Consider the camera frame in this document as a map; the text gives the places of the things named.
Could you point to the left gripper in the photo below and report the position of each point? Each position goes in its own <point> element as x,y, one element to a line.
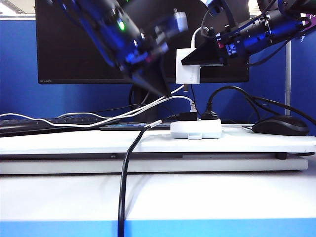
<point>143,54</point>

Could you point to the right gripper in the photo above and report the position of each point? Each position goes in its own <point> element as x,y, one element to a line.
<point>234,47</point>

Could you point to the white charger block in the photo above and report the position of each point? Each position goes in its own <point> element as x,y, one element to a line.
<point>187,71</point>

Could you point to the white power socket strip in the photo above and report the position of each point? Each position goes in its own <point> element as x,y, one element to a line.
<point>197,128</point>

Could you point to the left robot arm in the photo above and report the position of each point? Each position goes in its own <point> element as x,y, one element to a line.
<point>98,24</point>

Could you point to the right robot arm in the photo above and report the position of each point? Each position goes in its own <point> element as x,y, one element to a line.
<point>276,19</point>

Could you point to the black usb adapter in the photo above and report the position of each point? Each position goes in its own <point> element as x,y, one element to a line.
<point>187,116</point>

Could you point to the black computer monitor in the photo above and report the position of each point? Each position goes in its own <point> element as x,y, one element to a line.
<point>74,49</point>

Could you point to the black computer mouse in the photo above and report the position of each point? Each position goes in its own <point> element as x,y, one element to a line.
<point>281,126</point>

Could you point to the thick white raised board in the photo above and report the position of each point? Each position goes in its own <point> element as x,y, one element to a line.
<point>74,144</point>

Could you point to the thin white base board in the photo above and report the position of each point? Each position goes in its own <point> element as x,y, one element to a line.
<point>74,166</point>

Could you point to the black computer keyboard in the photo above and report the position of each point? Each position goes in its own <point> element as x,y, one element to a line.
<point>24,126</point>

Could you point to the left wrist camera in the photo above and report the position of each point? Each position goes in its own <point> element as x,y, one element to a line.
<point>180,19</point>

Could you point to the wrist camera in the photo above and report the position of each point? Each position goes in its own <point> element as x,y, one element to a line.
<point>209,3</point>
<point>180,19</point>

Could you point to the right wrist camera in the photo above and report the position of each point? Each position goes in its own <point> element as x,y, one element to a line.
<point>209,3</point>

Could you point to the silver partition post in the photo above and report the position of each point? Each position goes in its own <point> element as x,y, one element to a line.
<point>288,86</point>

